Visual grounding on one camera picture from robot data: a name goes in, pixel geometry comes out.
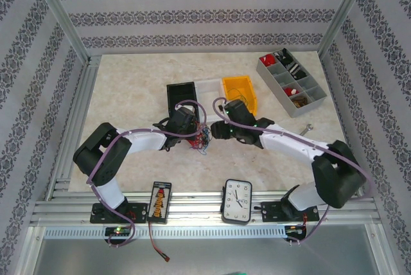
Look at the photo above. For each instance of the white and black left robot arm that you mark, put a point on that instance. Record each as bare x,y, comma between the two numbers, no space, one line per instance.
141,138

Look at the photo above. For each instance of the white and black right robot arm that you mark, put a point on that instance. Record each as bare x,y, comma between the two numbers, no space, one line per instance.
289,141

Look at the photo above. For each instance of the white plastic bin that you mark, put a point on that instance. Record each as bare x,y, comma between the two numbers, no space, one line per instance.
208,90

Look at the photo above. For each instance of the black plastic bin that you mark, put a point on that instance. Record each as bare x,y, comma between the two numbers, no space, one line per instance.
180,95

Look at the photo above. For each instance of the yellow plastic bin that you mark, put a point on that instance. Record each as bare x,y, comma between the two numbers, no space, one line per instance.
239,83

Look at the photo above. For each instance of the black battery tester board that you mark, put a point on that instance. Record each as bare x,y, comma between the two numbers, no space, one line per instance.
159,202

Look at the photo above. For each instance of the small silver wrench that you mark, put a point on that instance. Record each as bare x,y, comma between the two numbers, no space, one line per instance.
306,129

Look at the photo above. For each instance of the red and white soft item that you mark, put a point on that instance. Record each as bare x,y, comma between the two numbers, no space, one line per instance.
291,91
268,59

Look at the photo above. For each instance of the brown crumpled item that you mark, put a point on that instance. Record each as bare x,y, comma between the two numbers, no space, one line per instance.
300,101

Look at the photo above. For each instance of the black-framed white alarm clock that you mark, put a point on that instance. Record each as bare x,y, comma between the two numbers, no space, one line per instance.
237,201

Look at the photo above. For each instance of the grey compartment organizer tray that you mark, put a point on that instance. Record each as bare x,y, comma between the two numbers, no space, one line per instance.
285,77

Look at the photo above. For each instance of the black and white striped sock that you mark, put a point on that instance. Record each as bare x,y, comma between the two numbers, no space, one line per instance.
297,70

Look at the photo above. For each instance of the small circuit board green light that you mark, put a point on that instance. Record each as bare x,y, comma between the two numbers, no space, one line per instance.
118,231

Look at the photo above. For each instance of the red battery lead with plug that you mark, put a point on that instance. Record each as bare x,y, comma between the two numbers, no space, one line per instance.
155,246

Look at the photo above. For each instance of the small circuit board dark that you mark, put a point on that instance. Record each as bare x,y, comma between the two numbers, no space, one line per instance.
294,229

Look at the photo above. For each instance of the green object at edge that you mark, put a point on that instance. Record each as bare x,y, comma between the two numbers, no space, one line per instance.
241,273

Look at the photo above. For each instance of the wide aluminium base rail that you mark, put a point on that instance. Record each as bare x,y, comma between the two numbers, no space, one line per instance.
199,206

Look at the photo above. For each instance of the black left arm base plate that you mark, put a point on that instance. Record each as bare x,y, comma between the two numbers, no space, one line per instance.
139,212

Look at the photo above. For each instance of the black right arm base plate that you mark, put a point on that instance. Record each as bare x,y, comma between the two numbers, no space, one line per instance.
271,210

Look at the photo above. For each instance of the aluminium side rail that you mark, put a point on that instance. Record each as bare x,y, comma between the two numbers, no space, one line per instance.
77,120

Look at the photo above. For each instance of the aluminium frame post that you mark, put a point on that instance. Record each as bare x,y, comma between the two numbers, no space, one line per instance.
346,11
57,11

